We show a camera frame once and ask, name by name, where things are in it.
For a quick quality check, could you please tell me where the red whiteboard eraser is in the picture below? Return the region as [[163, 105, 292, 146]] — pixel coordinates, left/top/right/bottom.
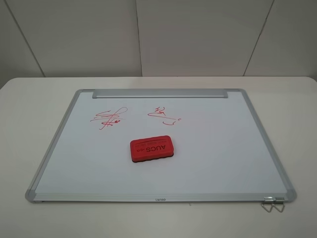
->
[[130, 135, 174, 163]]

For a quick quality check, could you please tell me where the white whiteboard with aluminium frame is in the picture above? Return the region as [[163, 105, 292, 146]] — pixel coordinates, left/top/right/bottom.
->
[[25, 89, 297, 203]]

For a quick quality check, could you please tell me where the metal hanging clip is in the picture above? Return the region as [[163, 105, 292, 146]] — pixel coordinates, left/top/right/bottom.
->
[[261, 197, 275, 213], [271, 197, 285, 213]]

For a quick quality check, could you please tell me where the right metal hanging clip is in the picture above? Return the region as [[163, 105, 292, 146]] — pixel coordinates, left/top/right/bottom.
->
[[271, 197, 285, 213]]

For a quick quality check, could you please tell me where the grey whiteboard pen tray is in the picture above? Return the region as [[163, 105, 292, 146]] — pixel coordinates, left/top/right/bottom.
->
[[92, 89, 228, 99]]

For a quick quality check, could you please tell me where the left metal hanging clip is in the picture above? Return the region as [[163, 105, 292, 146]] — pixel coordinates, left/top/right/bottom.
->
[[261, 197, 275, 213]]

